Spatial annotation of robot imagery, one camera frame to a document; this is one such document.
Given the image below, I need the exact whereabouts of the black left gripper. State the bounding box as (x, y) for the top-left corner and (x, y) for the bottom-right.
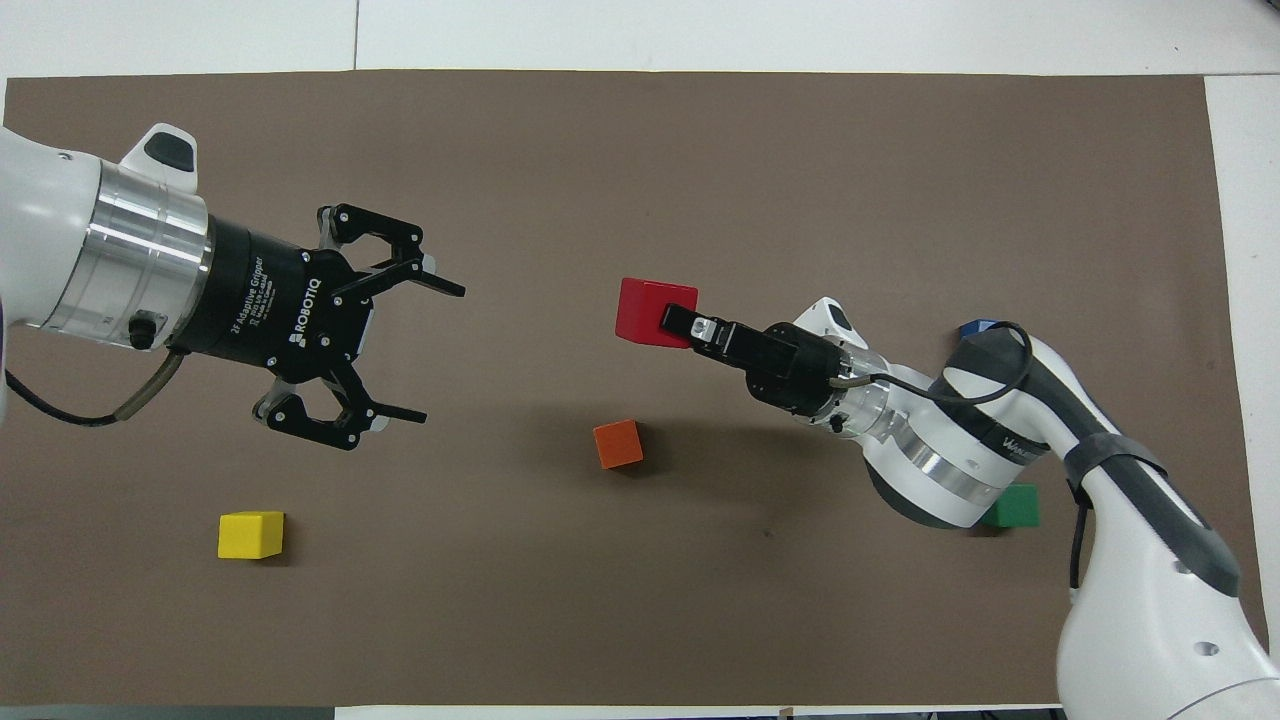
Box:
(180, 203), (468, 452)

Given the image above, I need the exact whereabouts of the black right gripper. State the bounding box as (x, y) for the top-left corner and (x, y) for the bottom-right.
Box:
(659, 304), (853, 418)

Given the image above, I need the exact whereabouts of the red wooden block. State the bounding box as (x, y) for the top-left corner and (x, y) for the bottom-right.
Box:
(616, 278), (700, 351)

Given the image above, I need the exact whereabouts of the orange wooden block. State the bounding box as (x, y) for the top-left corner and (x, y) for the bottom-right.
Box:
(593, 419), (644, 471)

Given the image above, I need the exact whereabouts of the yellow wooden block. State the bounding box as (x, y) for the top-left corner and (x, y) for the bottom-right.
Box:
(218, 511), (286, 560)

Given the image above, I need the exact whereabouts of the green wooden block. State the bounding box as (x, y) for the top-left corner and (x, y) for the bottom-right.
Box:
(980, 484), (1041, 529)

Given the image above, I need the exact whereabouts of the brown paper table mat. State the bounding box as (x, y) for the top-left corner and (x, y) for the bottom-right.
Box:
(0, 70), (1274, 707)

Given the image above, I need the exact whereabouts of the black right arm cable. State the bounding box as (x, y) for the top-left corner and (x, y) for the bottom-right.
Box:
(828, 320), (1093, 593)

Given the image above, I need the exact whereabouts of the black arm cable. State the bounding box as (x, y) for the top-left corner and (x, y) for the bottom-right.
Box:
(828, 320), (1093, 593)
(0, 348), (188, 428)

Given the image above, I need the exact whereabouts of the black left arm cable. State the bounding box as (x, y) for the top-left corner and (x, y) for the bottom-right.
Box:
(0, 348), (188, 428)

